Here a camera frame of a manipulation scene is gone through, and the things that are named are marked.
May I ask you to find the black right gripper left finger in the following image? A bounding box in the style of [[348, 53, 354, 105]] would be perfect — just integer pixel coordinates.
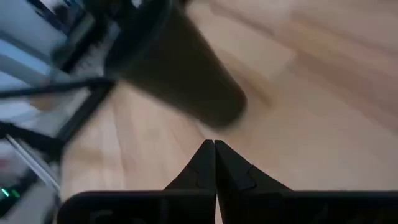
[[57, 139, 218, 224]]

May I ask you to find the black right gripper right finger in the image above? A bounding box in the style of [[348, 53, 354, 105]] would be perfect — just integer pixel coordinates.
[[214, 139, 398, 224]]

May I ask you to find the black aluminium table frame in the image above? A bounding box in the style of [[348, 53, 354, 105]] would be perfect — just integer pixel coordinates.
[[0, 77, 116, 162]]

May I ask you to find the tall black cup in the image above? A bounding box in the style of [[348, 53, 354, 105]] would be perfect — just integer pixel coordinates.
[[104, 0, 249, 131]]

